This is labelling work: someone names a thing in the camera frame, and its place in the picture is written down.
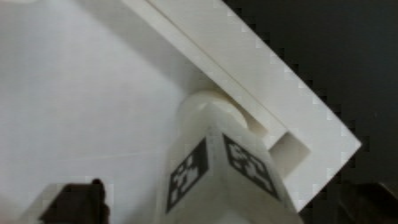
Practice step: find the white U-shaped obstacle fence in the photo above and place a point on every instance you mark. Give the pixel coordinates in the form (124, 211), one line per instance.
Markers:
(317, 144)

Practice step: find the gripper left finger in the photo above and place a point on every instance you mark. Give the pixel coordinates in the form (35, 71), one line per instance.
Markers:
(72, 206)

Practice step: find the white square table top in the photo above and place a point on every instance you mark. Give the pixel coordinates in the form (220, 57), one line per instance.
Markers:
(101, 69)

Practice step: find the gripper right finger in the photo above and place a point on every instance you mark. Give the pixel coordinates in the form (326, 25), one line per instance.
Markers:
(369, 203)

